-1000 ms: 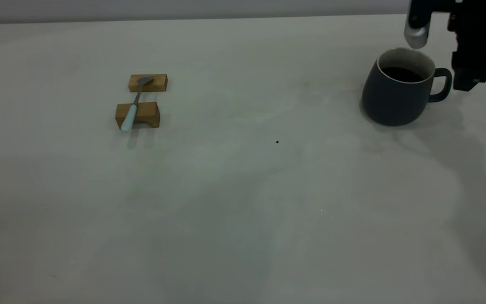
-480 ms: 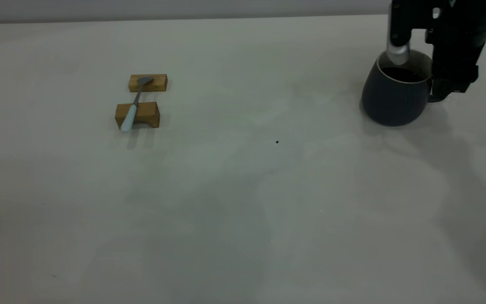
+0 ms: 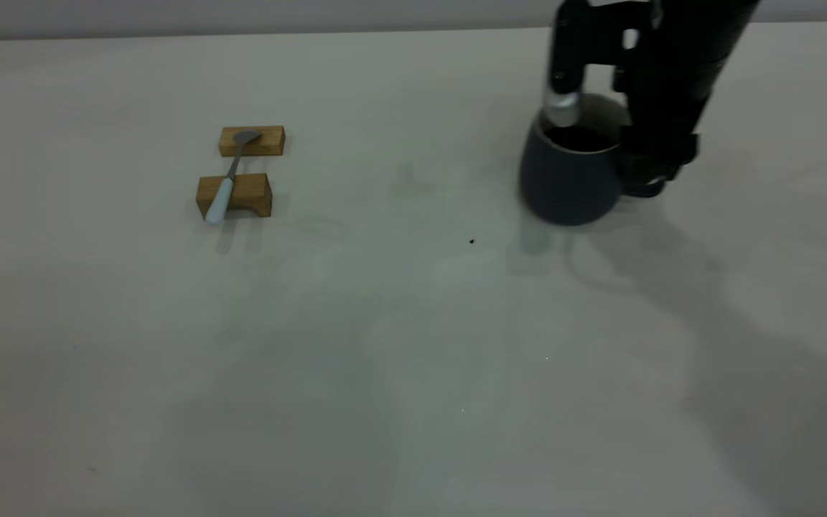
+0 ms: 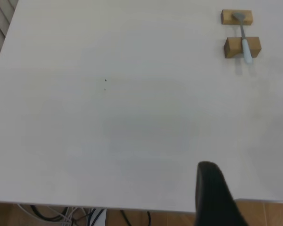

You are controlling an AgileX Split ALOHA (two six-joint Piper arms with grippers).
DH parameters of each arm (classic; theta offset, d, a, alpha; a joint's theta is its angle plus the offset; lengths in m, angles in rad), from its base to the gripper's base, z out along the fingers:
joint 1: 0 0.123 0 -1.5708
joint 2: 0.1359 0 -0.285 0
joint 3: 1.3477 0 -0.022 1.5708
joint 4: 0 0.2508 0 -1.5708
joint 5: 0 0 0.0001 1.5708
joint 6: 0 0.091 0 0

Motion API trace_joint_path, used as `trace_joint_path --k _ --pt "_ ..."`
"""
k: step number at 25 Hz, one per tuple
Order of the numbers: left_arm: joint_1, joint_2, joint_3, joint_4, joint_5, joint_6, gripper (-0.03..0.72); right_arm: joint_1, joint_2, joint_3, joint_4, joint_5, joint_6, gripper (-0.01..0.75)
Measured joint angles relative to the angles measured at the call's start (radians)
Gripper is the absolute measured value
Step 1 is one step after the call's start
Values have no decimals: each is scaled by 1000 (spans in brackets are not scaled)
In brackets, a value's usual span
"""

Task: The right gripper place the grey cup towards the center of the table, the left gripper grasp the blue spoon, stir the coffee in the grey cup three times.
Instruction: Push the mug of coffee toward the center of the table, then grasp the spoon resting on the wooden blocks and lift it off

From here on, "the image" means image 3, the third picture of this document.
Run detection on flat rectangular wooden block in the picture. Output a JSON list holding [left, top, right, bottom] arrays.
[[218, 126, 286, 158]]

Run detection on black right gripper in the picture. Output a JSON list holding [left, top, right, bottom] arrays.
[[615, 0, 760, 190]]

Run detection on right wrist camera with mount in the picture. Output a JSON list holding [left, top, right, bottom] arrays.
[[541, 0, 626, 131]]

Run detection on arched wooden block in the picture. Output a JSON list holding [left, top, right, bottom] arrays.
[[196, 173, 273, 221]]

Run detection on dark grey ceramic cup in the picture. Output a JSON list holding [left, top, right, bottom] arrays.
[[519, 93, 667, 227]]

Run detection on metal spoon with white handle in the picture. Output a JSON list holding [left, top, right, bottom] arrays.
[[205, 130, 262, 226]]

